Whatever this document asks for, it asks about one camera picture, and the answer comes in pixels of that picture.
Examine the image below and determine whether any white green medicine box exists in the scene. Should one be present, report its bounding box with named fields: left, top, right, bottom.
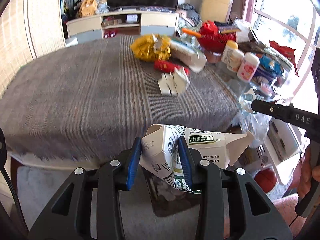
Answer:
left=140, top=124, right=253, bottom=193

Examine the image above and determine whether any black trash bin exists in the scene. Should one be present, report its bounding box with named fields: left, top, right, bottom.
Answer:
left=142, top=168, right=201, bottom=217

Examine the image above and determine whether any person's right hand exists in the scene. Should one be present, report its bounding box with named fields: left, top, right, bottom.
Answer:
left=297, top=146, right=320, bottom=198

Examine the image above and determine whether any red ball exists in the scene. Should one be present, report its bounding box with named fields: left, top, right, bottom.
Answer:
left=254, top=168, right=277, bottom=193

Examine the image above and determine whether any clear plastic bag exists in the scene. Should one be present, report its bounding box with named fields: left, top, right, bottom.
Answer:
left=238, top=88, right=271, bottom=148

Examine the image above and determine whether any white pink powder bottle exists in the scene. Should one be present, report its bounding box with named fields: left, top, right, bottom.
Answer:
left=237, top=52, right=260, bottom=83

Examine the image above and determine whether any small white cap bottle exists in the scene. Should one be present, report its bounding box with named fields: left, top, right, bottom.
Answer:
left=227, top=49, right=245, bottom=73

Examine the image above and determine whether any yellow cap white bottle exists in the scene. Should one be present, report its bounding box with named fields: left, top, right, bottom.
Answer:
left=221, top=40, right=239, bottom=64

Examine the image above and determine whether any grey plaid tablecloth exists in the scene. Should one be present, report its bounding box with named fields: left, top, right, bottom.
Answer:
left=1, top=36, right=239, bottom=163

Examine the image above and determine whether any red plastic basket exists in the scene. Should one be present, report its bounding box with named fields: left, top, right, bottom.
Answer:
left=197, top=21, right=236, bottom=54

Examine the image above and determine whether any crumpled blue white paper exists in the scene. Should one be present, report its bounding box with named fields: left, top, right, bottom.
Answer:
left=158, top=68, right=190, bottom=96

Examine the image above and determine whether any white blue medicine box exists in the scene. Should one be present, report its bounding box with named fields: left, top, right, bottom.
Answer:
left=169, top=38, right=207, bottom=73

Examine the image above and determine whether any red tube package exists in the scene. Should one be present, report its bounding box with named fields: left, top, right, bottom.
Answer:
left=154, top=60, right=183, bottom=73

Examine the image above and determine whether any yellow crumpled wrapper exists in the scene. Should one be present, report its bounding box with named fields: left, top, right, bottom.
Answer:
left=130, top=34, right=171, bottom=62

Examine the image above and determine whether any white tv cabinet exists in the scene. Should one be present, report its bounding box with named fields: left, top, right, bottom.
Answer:
left=66, top=10, right=180, bottom=43

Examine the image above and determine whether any woven folding screen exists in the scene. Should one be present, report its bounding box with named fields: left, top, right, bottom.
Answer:
left=1, top=0, right=66, bottom=93

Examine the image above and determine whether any yellow plush toy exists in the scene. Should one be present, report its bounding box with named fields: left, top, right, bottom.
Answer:
left=79, top=0, right=98, bottom=18

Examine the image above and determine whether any orange handle stick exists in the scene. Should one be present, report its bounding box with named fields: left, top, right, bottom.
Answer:
left=181, top=28, right=202, bottom=38

